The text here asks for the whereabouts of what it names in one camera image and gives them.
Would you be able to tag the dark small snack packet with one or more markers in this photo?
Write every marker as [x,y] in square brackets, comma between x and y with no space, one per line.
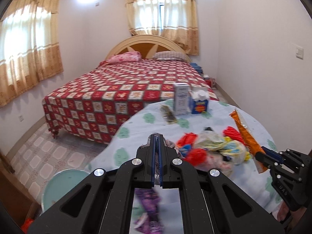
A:
[168,114]

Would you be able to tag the red checkered bed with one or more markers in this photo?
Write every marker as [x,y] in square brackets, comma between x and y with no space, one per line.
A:
[96,104]

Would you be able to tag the teal plastic trash bin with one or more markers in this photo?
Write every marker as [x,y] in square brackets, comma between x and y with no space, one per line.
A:
[59,185]

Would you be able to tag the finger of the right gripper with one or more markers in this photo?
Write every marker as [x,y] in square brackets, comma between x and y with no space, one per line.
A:
[273,154]
[263,161]

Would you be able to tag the red foam net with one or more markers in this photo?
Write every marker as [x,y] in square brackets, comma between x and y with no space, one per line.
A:
[233,134]

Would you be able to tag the blue folded clothes stack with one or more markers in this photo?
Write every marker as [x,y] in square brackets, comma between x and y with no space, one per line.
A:
[197,68]

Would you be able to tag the striped pillow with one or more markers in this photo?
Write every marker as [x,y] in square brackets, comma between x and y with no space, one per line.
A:
[170,55]

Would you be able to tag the tall white carton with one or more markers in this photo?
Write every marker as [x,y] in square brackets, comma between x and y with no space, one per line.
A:
[181,95]

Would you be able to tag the brown wooden cabinet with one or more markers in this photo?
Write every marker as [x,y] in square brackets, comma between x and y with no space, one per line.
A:
[15,197]

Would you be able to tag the right beige curtain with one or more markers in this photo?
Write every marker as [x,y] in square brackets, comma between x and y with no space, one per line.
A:
[175,20]

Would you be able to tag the purple foil wrapper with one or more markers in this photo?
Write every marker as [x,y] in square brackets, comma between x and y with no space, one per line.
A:
[149,221]

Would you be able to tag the cloud print table cloth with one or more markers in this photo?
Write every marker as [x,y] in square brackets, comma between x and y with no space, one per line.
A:
[149,121]

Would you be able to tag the left beige curtain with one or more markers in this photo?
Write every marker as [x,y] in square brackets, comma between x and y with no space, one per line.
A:
[30,50]

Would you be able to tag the white wall switch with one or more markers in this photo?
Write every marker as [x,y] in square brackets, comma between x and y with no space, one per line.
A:
[300,52]

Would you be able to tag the beige curtain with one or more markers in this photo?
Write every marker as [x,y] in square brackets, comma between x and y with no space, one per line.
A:
[175,20]
[30,50]

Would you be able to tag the orange long snack wrapper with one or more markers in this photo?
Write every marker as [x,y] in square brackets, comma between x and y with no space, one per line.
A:
[252,145]

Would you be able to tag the pink pillow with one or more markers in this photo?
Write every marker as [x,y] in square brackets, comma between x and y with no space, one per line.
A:
[133,56]

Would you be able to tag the red box on floor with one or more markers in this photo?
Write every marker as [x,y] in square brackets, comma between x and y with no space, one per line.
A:
[209,80]

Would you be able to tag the cream wooden headboard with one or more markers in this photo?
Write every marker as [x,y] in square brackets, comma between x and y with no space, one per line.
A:
[147,45]

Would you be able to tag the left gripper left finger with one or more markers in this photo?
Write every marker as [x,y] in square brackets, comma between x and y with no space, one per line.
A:
[102,202]

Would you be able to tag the red orange wrapper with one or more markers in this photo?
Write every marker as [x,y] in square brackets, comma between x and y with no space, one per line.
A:
[187,149]

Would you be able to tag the blue gable top carton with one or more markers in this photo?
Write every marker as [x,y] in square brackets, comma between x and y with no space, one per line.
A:
[198,100]

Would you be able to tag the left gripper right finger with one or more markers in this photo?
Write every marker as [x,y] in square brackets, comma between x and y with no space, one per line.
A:
[209,201]

